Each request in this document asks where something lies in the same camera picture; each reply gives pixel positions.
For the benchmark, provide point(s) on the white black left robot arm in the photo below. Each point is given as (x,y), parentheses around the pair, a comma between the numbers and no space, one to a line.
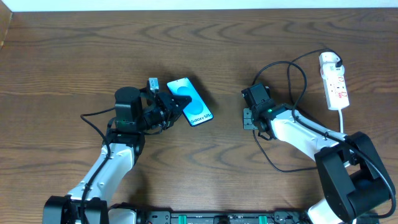
(139,112)

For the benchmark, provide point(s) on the white power strip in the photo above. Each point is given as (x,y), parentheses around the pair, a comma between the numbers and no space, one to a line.
(335,91)

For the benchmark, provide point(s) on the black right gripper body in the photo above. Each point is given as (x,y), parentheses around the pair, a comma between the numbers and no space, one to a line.
(247,119)

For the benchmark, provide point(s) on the blue Galaxy smartphone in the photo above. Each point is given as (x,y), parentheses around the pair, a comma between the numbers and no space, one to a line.
(196,112)

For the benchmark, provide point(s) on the white USB charger plug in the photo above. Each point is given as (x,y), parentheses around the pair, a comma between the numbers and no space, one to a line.
(328,65)

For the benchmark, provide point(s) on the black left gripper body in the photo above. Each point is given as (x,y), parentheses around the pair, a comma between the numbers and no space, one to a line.
(168,107)

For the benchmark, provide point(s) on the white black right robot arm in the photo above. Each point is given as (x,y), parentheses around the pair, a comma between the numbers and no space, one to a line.
(354,180)

